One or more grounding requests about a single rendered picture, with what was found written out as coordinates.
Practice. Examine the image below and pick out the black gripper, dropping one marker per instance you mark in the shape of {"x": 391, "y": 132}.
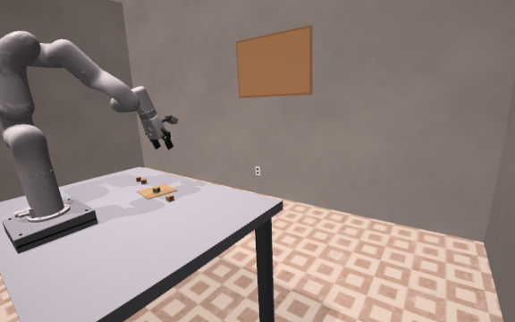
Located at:
{"x": 154, "y": 128}

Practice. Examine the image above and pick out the tan flat mat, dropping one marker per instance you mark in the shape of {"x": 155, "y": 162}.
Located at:
{"x": 164, "y": 189}

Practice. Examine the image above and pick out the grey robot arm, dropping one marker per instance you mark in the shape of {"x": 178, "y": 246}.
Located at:
{"x": 28, "y": 143}

